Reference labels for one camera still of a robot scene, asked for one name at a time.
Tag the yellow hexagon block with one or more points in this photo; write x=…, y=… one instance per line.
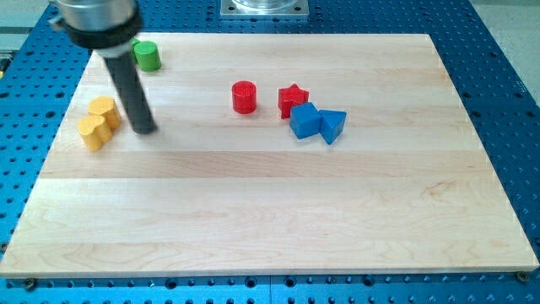
x=106, y=107

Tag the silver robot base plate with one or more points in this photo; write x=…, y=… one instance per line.
x=238, y=9

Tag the green cylinder block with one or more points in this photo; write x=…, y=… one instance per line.
x=147, y=56

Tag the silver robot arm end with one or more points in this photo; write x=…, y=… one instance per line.
x=106, y=26

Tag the yellow heart block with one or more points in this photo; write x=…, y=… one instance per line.
x=94, y=131

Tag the blue cube block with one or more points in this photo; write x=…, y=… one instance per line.
x=305, y=120

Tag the light wooden board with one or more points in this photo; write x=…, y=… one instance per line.
x=406, y=187

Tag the blue triangle block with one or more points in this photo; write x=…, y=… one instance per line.
x=332, y=123

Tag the red cylinder block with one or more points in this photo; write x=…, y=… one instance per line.
x=244, y=97

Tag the green block behind arm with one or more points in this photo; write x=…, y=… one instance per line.
x=134, y=42

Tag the dark cylindrical pusher stick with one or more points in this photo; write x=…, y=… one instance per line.
x=125, y=77

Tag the red star block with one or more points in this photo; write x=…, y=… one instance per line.
x=290, y=97

